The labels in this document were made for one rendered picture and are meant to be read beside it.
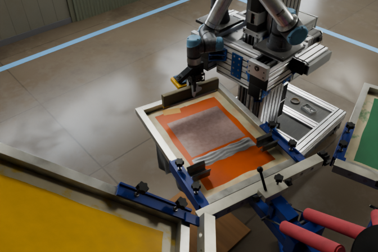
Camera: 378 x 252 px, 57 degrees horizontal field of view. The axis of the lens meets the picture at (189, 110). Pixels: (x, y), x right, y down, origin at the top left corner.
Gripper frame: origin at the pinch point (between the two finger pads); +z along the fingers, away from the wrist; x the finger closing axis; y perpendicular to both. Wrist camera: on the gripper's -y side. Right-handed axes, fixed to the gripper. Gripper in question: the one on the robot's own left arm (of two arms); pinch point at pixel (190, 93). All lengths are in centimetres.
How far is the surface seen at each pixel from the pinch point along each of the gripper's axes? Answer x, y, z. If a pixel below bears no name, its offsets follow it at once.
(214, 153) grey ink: -36.2, -5.8, 13.5
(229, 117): -15.3, 17.7, 14.1
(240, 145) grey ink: -37.7, 9.5, 13.5
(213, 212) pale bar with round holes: -71, -28, 5
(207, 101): 3.8, 14.0, 14.0
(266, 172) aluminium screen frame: -61, 8, 11
